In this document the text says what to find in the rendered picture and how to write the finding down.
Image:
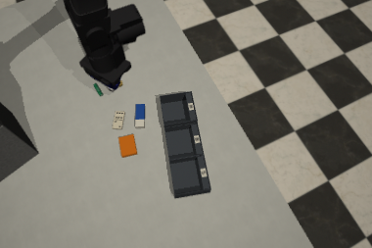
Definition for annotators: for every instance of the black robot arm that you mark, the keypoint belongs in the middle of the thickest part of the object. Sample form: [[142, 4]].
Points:
[[94, 22]]

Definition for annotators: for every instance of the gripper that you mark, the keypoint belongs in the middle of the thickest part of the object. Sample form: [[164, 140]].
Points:
[[103, 69]]

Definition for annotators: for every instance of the black rack of three bins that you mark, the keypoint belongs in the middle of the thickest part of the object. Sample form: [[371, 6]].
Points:
[[184, 145]]

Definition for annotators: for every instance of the cream domino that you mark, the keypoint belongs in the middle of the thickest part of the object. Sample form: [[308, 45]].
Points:
[[118, 120]]

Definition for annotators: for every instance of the orange flat rectangular block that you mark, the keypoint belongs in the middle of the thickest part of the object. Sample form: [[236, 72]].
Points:
[[127, 146]]

